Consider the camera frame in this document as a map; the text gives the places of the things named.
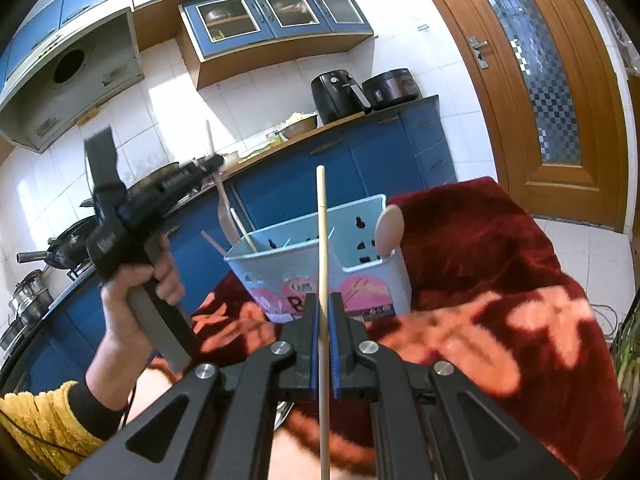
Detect white cable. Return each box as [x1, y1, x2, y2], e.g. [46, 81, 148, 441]
[590, 300, 640, 391]

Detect dark rice cooker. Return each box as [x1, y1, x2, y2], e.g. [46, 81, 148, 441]
[361, 68, 423, 111]

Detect black frying pan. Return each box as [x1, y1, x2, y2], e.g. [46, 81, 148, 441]
[16, 217, 101, 271]

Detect wooden chopstick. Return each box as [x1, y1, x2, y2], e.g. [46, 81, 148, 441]
[201, 230, 230, 257]
[315, 166, 333, 480]

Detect light blue utensil holder box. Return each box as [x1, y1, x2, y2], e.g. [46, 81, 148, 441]
[223, 194, 413, 323]

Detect wooden door with glass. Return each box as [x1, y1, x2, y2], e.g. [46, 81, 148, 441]
[402, 0, 640, 235]

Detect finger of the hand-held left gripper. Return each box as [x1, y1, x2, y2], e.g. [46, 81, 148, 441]
[170, 154, 226, 186]

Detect white chopstick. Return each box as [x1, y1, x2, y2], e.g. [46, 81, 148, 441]
[229, 208, 259, 254]

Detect white handled spoon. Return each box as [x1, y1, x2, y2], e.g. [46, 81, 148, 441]
[375, 205, 404, 263]

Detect red floral blanket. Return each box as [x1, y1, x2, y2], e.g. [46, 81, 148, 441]
[120, 176, 628, 480]

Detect person's left hand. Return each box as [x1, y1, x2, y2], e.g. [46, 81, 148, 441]
[100, 237, 186, 361]

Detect blue base cabinets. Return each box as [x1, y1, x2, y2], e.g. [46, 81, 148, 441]
[0, 95, 458, 396]

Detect black air fryer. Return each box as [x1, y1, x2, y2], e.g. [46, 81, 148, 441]
[311, 72, 372, 123]

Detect steel bowl with food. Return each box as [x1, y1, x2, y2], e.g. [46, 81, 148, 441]
[277, 112, 319, 141]

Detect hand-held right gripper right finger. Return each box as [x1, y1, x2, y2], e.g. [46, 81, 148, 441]
[330, 292, 576, 480]

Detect range hood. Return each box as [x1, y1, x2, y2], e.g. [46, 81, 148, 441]
[0, 10, 146, 154]

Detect steel pot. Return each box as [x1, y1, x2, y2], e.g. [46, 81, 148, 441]
[9, 269, 55, 326]

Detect person's left forearm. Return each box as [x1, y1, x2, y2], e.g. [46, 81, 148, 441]
[0, 347, 151, 477]

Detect metal door handle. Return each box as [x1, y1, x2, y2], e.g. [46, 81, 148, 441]
[467, 36, 490, 70]

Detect glass door wall cabinet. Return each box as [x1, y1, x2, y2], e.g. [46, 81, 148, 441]
[177, 0, 376, 91]

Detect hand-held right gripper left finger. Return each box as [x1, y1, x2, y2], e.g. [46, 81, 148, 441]
[65, 292, 321, 480]

